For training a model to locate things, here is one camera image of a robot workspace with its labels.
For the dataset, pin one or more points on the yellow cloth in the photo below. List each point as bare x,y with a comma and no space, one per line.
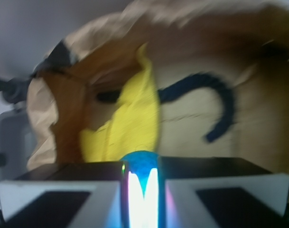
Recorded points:
135,124

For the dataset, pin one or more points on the brown paper bag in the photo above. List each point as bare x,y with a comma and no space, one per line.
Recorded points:
221,68

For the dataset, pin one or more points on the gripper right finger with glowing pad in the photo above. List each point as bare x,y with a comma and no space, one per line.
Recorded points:
220,192

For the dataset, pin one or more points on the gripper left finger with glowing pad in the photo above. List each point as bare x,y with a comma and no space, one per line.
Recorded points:
88,195

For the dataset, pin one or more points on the blue dimpled ball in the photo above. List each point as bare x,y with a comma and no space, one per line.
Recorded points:
143,189

